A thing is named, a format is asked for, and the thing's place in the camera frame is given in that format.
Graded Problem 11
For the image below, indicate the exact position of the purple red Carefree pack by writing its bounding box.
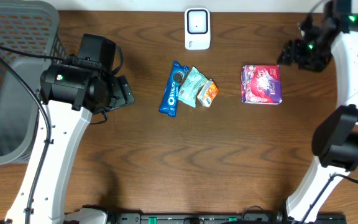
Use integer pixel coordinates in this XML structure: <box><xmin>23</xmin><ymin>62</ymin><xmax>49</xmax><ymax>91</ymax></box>
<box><xmin>241</xmin><ymin>65</ymin><xmax>283</xmax><ymax>105</ymax></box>

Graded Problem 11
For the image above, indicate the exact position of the orange small carton box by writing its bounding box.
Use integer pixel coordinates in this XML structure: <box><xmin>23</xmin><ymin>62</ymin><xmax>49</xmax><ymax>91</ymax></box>
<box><xmin>197</xmin><ymin>79</ymin><xmax>219</xmax><ymax>108</ymax></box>

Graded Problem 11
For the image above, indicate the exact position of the blue Oreo packet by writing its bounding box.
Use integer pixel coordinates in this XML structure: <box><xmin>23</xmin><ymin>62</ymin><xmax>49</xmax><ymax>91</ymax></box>
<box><xmin>158</xmin><ymin>61</ymin><xmax>189</xmax><ymax>117</ymax></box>

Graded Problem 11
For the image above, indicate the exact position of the mint green snack packet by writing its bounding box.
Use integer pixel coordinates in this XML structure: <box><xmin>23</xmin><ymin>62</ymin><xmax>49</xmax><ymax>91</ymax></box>
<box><xmin>178</xmin><ymin>67</ymin><xmax>208</xmax><ymax>108</ymax></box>

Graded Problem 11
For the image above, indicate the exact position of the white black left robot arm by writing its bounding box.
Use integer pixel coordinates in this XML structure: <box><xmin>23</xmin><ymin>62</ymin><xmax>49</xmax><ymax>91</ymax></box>
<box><xmin>4</xmin><ymin>34</ymin><xmax>134</xmax><ymax>223</ymax></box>

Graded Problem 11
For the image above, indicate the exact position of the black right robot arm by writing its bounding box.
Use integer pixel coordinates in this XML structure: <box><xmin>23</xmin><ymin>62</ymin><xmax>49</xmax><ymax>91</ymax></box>
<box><xmin>270</xmin><ymin>0</ymin><xmax>358</xmax><ymax>223</ymax></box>

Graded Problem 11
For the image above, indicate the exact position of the dark grey plastic basket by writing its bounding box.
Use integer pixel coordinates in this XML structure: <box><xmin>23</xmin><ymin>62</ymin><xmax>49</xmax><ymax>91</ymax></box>
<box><xmin>0</xmin><ymin>1</ymin><xmax>67</xmax><ymax>165</ymax></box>

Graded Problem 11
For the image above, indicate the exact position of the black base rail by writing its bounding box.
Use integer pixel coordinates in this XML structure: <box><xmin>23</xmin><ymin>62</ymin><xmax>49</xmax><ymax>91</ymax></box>
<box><xmin>109</xmin><ymin>212</ymin><xmax>347</xmax><ymax>224</ymax></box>

